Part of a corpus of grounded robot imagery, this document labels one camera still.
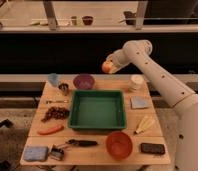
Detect small metal cup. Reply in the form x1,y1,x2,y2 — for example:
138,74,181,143
58,83,69,96

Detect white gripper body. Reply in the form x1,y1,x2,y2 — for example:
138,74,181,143
110,51,127,69

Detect green plastic tray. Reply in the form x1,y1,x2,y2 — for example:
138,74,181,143
68,90,127,130

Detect metal fork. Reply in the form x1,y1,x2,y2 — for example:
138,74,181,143
45,100,69,104

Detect black sponge block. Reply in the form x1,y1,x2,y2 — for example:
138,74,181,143
140,143,165,155

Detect blue plastic cup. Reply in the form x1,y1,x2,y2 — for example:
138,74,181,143
48,73,59,87

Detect blue sponge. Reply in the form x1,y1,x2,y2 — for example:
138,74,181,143
23,146,48,162

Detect dark red background bowl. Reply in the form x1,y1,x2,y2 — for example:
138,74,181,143
82,16,94,26

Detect bunch of dark grapes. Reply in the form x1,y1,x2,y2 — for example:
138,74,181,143
41,106,69,122

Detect orange carrot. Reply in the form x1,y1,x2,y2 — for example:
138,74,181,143
37,124,64,135

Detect orange apple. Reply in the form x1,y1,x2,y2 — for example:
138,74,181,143
102,62,112,73

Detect black handled peeler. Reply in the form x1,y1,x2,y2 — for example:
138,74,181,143
57,139,98,148

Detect background small cup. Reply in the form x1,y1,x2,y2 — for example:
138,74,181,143
71,16,78,26

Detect translucent gripper fingers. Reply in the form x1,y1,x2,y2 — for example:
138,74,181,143
105,56,119,74

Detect wooden table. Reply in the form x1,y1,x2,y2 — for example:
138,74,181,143
20,79,171,166

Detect orange bowl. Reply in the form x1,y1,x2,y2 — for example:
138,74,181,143
105,131,133,160

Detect blue cloth square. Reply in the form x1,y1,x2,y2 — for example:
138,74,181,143
130,96,148,109

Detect small metal box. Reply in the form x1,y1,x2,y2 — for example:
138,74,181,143
49,145,64,161

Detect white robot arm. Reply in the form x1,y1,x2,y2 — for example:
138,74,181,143
102,40,198,171

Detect purple bowl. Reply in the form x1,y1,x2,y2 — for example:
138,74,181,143
73,74,95,90

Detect dark background pot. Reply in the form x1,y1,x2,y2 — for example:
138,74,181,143
123,11,136,25

